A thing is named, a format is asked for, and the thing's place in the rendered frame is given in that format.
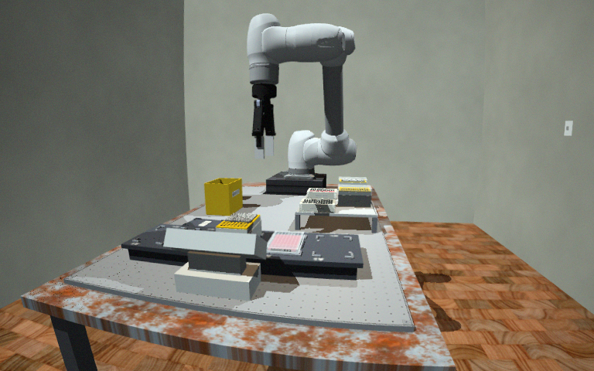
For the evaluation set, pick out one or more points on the dark grey rectangular pad with rg label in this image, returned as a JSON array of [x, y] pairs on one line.
[[203, 222]]

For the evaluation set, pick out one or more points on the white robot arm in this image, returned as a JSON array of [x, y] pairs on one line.
[[268, 45]]

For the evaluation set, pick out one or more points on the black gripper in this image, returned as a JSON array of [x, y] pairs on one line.
[[263, 146]]

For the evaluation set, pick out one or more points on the pink trough reservoir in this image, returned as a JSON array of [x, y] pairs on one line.
[[313, 193]]

